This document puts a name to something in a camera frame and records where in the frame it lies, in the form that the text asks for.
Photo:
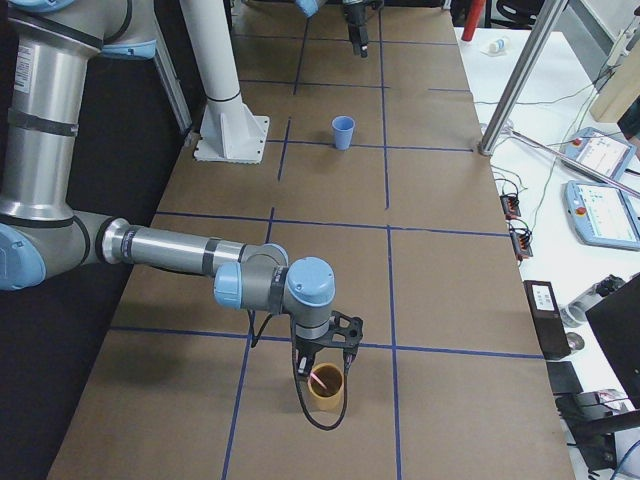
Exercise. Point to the reacher grabber tool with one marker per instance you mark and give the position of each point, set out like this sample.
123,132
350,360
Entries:
508,129

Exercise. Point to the pink chopstick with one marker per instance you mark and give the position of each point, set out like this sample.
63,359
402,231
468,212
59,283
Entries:
319,382

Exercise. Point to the blue ribbed plastic cup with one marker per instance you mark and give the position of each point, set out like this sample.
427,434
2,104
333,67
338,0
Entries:
343,129

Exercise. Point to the teach pendant near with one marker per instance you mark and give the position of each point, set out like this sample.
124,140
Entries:
602,215

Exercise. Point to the white camera mast pedestal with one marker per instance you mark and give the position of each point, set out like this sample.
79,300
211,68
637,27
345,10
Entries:
229,131

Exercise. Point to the white blue tube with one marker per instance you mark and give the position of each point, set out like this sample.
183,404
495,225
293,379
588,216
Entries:
499,46

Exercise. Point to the teach pendant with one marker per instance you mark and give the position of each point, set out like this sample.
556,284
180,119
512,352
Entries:
602,215
608,154

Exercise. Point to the black box with label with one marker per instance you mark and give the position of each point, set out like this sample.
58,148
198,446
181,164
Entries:
546,318

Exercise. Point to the black connector block right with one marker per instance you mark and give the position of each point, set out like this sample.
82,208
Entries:
510,205

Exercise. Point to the teach pendant far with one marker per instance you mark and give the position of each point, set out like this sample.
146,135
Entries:
608,154

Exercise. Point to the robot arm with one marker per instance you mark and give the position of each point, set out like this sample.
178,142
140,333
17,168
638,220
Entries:
129,164

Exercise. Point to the aluminium frame post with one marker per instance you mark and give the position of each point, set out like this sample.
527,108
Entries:
546,21

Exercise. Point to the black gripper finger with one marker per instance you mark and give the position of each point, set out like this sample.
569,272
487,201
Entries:
360,47
305,358
349,356

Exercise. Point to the yellow bamboo cup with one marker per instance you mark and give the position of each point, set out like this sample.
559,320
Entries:
334,379

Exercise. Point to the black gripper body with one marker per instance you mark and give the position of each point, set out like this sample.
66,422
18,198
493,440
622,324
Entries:
311,346
356,17

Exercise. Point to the red cylinder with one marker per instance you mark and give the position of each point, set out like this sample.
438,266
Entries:
474,12

